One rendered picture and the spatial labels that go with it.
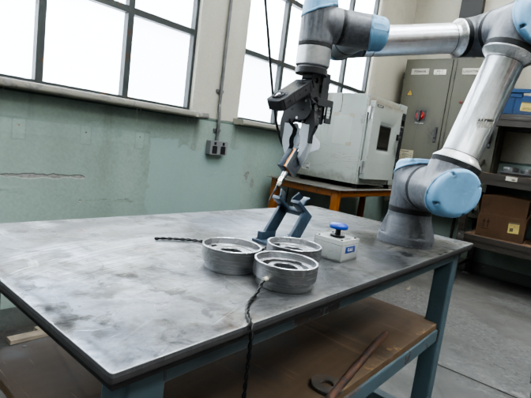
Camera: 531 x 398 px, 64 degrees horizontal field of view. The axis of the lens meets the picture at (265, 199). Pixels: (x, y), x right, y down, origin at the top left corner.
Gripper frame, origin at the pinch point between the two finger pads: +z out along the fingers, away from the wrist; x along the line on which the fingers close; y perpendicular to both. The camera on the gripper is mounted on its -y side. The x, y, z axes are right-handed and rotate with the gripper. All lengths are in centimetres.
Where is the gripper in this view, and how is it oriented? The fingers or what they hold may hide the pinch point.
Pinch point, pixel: (293, 159)
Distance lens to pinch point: 95.9
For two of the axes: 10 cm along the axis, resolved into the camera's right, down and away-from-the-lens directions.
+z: -1.2, 9.8, 1.3
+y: 6.8, -0.1, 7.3
